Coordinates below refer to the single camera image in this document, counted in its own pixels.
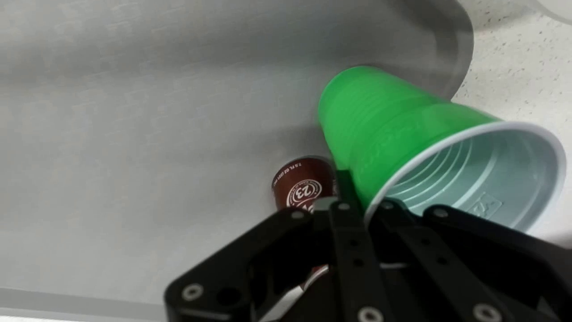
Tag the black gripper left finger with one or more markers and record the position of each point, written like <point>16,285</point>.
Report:
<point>350,251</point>

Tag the red brown soda can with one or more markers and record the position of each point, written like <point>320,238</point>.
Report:
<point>300,184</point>

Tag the green plastic cup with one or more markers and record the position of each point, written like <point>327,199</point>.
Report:
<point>381,118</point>

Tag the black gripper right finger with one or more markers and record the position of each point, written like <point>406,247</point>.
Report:
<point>476,268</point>

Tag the grey plastic tray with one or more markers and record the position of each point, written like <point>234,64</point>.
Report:
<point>148,149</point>

